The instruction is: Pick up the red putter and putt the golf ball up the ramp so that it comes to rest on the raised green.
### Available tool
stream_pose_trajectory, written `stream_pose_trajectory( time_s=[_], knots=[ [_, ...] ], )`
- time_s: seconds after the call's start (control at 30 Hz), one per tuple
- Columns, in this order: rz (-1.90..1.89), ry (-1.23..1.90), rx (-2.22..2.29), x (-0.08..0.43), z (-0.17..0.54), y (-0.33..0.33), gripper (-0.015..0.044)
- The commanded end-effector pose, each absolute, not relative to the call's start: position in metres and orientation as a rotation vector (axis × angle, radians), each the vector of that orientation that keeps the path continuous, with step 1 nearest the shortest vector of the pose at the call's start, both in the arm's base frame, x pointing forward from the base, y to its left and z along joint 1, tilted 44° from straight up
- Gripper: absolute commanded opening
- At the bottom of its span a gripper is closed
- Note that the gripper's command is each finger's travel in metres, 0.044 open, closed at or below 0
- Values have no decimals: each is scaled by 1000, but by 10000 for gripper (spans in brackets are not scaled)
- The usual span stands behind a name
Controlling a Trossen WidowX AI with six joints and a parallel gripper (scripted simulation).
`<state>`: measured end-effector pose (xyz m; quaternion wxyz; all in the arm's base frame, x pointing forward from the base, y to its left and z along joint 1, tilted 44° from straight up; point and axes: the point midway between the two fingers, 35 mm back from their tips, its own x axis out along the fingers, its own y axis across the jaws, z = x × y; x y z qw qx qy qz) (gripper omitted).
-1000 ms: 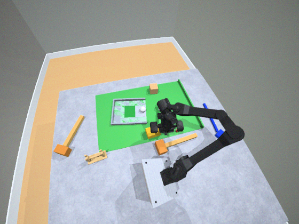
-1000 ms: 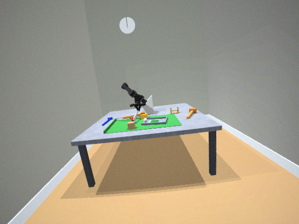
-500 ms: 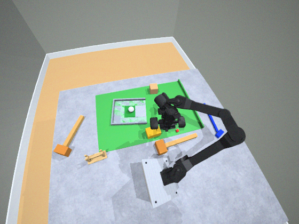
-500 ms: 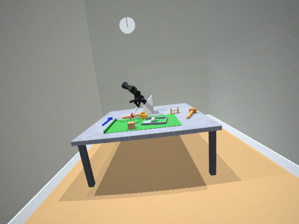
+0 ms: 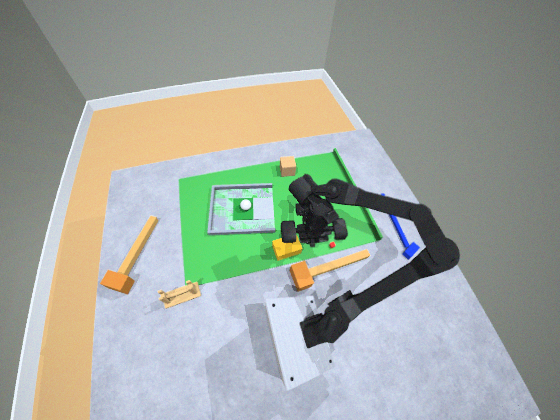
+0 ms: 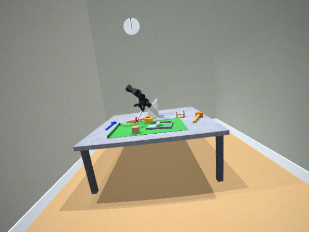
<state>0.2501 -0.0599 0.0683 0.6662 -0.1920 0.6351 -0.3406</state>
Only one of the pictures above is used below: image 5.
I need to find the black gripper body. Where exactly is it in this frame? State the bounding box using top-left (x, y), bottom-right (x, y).
top-left (281, 210), bottom-right (348, 243)

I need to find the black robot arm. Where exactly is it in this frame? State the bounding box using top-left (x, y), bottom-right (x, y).
top-left (289, 173), bottom-right (460, 349)

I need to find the white golf ball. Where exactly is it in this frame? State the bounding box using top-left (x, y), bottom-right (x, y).
top-left (240, 199), bottom-right (251, 210)

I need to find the small orange block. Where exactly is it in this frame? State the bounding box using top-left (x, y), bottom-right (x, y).
top-left (280, 156), bottom-right (296, 177)

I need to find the orange mallet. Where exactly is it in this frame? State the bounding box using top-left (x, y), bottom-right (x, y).
top-left (100, 216), bottom-right (158, 294)
top-left (290, 249), bottom-right (370, 292)

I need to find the green flat mat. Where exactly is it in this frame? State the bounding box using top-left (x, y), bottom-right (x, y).
top-left (178, 152), bottom-right (379, 286)

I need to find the blue golf putter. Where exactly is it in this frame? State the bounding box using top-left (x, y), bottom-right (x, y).
top-left (389, 215), bottom-right (420, 260)

